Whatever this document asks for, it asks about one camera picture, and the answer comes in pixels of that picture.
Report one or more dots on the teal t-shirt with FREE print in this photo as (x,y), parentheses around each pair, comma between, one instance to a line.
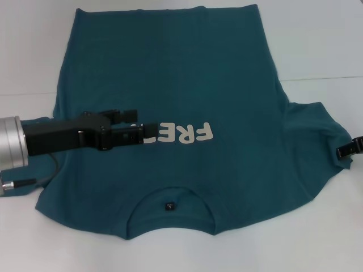
(198,71)

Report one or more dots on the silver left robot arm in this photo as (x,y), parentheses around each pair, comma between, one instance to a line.
(11,141)

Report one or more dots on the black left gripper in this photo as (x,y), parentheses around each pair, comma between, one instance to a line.
(56,136)

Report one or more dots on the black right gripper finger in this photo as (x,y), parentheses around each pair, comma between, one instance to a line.
(351,149)

